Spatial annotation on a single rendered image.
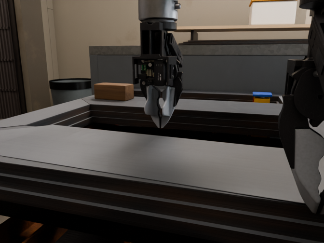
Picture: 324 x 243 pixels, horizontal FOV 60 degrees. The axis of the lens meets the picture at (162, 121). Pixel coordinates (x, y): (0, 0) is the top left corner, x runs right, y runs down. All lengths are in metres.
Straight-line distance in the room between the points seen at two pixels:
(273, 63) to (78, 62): 3.41
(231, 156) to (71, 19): 4.01
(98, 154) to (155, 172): 0.11
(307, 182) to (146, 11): 0.39
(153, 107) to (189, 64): 0.65
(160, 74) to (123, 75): 0.81
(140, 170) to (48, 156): 0.15
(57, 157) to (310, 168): 0.33
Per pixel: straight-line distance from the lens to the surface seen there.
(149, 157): 0.42
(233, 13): 3.83
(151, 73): 0.54
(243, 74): 1.20
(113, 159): 0.42
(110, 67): 1.35
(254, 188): 0.35
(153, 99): 0.59
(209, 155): 0.43
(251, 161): 0.43
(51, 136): 0.57
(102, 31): 4.12
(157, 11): 0.54
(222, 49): 1.20
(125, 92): 0.91
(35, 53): 4.29
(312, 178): 0.31
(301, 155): 0.30
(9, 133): 0.62
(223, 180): 0.36
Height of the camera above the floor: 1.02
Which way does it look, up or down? 14 degrees down
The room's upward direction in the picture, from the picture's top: straight up
